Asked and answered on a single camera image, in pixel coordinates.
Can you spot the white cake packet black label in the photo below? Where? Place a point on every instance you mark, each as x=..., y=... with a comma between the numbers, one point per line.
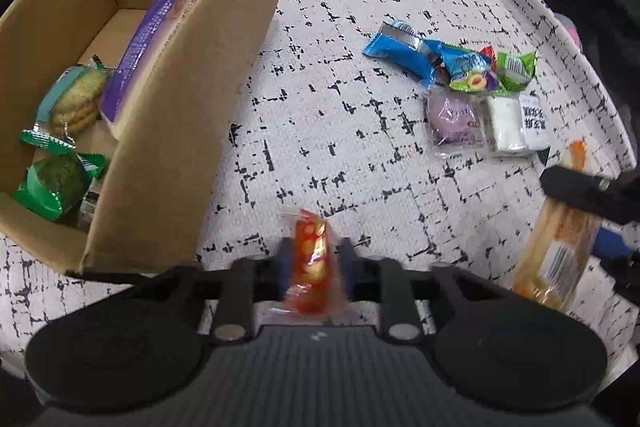
x=505, y=124

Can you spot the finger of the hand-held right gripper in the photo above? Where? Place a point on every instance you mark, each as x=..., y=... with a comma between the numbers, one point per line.
x=612, y=244
x=580, y=192

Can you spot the purple round pastry packet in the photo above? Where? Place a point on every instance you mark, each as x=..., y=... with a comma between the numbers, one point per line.
x=452, y=117

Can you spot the red candy packet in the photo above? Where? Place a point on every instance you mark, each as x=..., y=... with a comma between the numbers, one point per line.
x=487, y=56

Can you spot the green pastry packet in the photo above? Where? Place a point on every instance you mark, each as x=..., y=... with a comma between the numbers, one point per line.
x=50, y=184

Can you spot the long purple cracker packet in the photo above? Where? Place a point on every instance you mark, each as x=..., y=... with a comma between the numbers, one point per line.
x=150, y=32

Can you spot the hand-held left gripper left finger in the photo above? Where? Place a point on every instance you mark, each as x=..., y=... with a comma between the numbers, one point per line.
x=286, y=269

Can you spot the brown cardboard box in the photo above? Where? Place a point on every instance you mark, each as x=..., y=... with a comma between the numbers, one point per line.
x=200, y=107

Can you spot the light green snack packet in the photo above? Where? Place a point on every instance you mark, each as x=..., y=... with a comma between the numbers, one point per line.
x=517, y=67

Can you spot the small orange-red snack packet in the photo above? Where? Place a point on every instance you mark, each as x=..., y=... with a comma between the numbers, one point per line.
x=312, y=257

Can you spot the orange bread packet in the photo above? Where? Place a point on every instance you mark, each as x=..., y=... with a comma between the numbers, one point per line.
x=555, y=252

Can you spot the pink cloth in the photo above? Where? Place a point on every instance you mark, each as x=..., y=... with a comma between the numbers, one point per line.
x=570, y=29

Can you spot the cookie packet teal wrapper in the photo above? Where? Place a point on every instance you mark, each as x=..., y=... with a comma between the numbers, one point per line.
x=75, y=102

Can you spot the green fruit-print snack packet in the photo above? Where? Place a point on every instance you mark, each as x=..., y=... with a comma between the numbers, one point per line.
x=472, y=82

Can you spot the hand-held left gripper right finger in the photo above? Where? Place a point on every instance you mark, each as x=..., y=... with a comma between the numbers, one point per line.
x=348, y=272

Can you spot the blue snack packet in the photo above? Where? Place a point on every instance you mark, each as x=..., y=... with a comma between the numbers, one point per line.
x=395, y=49
x=457, y=59

